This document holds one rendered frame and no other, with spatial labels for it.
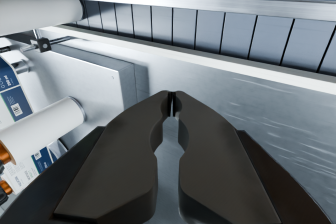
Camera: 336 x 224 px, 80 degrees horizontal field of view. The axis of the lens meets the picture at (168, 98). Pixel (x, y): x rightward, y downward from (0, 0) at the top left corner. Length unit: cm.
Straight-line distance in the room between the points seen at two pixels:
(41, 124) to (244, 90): 46
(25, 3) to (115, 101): 24
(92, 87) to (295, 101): 42
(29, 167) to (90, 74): 52
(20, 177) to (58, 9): 66
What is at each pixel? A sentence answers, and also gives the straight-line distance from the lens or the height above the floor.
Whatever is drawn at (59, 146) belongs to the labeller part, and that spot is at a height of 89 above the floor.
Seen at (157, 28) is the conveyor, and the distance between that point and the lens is 34.
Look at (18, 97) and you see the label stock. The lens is 78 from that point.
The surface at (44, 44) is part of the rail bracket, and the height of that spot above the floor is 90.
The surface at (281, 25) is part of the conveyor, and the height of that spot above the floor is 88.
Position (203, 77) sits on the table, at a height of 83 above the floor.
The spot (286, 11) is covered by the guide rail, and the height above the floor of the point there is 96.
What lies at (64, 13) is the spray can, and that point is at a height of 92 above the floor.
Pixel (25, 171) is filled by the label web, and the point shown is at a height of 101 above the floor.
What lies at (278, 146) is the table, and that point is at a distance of 41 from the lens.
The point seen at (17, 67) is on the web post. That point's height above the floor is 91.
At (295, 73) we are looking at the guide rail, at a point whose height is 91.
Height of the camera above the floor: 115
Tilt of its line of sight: 46 degrees down
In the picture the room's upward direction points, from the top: 130 degrees counter-clockwise
